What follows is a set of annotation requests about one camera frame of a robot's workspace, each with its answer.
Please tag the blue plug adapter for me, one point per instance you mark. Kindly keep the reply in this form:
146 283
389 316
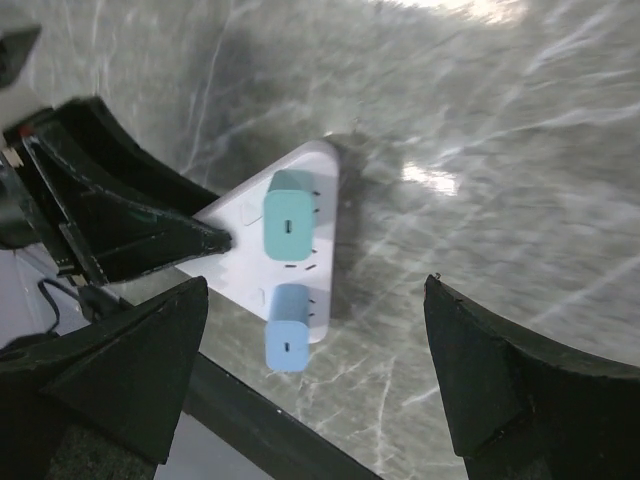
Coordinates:
287 332

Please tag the teal plug adapter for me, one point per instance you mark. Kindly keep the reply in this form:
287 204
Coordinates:
289 216

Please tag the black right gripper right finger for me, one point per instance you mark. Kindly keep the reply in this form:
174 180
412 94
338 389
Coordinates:
520 405

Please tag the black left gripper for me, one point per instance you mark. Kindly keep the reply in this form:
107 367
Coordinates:
98 204

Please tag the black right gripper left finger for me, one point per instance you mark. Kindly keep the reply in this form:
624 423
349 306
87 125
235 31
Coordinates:
104 401

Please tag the white triangular strip base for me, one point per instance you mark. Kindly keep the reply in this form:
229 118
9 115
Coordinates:
245 274

